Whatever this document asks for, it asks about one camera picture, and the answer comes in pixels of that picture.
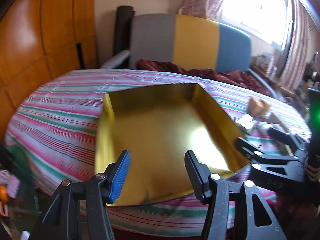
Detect wooden wardrobe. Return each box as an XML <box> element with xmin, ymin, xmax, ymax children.
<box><xmin>0</xmin><ymin>0</ymin><xmax>97</xmax><ymax>140</ymax></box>

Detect white toiletry containers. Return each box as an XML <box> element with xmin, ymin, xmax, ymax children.
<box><xmin>255</xmin><ymin>54</ymin><xmax>275</xmax><ymax>71</ymax></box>

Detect black rolled mat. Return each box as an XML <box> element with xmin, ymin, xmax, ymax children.
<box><xmin>114</xmin><ymin>5</ymin><xmax>135</xmax><ymax>55</ymax></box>

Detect large window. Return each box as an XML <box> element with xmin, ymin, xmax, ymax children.
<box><xmin>222</xmin><ymin>0</ymin><xmax>293</xmax><ymax>45</ymax></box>

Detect wooden side desk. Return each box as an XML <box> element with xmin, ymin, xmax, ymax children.
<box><xmin>250</xmin><ymin>62</ymin><xmax>300</xmax><ymax>100</ymax></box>

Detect striped tablecloth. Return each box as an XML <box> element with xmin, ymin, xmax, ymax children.
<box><xmin>4</xmin><ymin>69</ymin><xmax>313</xmax><ymax>235</ymax></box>

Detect grey yellow blue headboard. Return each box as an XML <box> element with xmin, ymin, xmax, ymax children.
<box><xmin>130</xmin><ymin>14</ymin><xmax>252</xmax><ymax>73</ymax></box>

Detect white carton box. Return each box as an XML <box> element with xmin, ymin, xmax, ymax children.
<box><xmin>236</xmin><ymin>114</ymin><xmax>257</xmax><ymax>130</ymax></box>

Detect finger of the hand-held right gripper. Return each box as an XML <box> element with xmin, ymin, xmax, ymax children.
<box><xmin>269</xmin><ymin>127</ymin><xmax>309</xmax><ymax>148</ymax></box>
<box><xmin>234</xmin><ymin>137</ymin><xmax>307</xmax><ymax>189</ymax></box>

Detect maroon blanket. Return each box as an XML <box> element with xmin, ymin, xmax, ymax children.
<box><xmin>136</xmin><ymin>58</ymin><xmax>272</xmax><ymax>95</ymax></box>

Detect pink patterned cloth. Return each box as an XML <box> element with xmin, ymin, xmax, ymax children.
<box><xmin>0</xmin><ymin>170</ymin><xmax>20</xmax><ymax>198</ymax></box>

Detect grey bed side rail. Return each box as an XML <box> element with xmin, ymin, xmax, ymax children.
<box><xmin>250</xmin><ymin>71</ymin><xmax>278</xmax><ymax>98</ymax></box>
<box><xmin>101</xmin><ymin>50</ymin><xmax>130</xmax><ymax>68</ymax></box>

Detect yellow sponge block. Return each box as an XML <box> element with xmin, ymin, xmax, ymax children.
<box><xmin>247</xmin><ymin>97</ymin><xmax>270</xmax><ymax>117</ymax></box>

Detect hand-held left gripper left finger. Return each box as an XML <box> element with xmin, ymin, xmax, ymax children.
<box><xmin>30</xmin><ymin>150</ymin><xmax>132</xmax><ymax>240</ymax></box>

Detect gold tin box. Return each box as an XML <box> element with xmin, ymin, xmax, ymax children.
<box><xmin>94</xmin><ymin>83</ymin><xmax>250</xmax><ymax>207</ymax></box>

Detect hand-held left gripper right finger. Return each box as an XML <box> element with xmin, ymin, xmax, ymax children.
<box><xmin>184</xmin><ymin>150</ymin><xmax>288</xmax><ymax>240</ymax></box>

